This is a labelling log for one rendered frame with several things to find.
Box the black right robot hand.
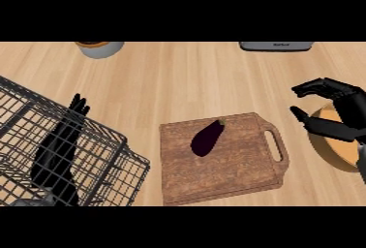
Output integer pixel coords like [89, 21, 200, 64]
[290, 77, 366, 144]

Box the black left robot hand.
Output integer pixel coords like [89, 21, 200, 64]
[29, 93, 92, 207]

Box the orange pot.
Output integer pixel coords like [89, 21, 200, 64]
[306, 102, 362, 173]

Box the dark purple eggplant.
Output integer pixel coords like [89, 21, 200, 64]
[191, 118, 228, 158]

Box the brown wooden cutting board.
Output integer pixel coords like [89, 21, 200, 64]
[159, 111, 293, 206]

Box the grey appliance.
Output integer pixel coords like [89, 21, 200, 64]
[238, 42, 317, 53]

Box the grey round container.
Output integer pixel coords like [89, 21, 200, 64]
[75, 42, 126, 60]

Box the black wire basket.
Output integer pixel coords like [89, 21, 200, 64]
[0, 76, 153, 207]

